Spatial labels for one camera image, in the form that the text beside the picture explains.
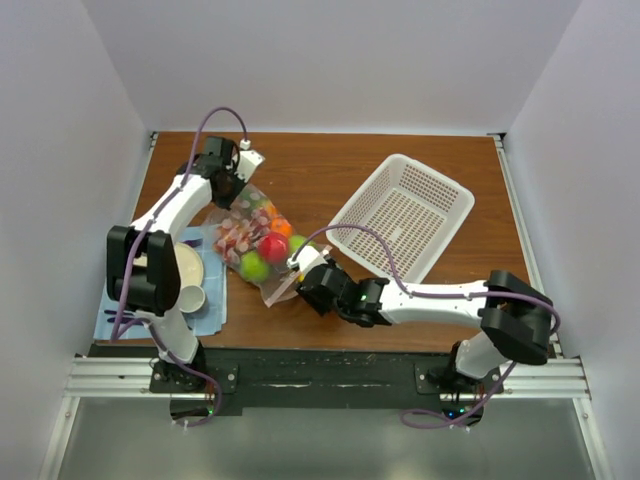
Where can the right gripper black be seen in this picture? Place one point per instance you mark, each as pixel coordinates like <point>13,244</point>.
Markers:
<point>319,306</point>

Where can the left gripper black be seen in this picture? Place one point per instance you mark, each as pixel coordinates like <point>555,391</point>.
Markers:
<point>225,203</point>

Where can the clear zip top bag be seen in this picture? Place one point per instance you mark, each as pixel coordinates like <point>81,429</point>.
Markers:
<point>254,239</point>

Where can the white plastic basket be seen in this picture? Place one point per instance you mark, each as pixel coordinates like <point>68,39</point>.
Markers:
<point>416,210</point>

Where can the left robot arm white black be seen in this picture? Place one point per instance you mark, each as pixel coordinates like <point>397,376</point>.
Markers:
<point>142,273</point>

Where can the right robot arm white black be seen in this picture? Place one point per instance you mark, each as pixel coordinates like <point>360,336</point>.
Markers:
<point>513,320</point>

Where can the red fake apple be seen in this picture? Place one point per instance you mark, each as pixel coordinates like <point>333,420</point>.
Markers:
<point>273,248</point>

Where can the green fake apple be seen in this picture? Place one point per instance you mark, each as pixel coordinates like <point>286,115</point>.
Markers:
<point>253,268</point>

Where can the orange fake orange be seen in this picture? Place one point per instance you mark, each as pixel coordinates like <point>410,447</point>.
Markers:
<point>281,226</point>

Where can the beige ceramic plate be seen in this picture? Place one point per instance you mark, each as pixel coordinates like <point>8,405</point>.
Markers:
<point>190,265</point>

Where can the white ceramic cup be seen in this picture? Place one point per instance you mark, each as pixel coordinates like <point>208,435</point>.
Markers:
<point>192,298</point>

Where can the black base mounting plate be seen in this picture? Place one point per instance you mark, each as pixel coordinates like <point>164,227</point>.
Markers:
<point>311,379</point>

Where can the blue checkered cloth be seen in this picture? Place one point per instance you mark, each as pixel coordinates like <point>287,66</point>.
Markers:
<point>208,321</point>

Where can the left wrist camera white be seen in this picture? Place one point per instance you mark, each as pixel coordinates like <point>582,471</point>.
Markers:
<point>248,161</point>

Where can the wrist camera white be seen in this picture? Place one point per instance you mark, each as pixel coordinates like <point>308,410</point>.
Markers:
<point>308,258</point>
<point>248,161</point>

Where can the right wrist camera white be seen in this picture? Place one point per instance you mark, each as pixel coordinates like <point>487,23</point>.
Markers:
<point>308,258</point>

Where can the blue handled utensil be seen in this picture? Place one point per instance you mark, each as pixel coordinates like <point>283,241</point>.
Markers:
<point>111,315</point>

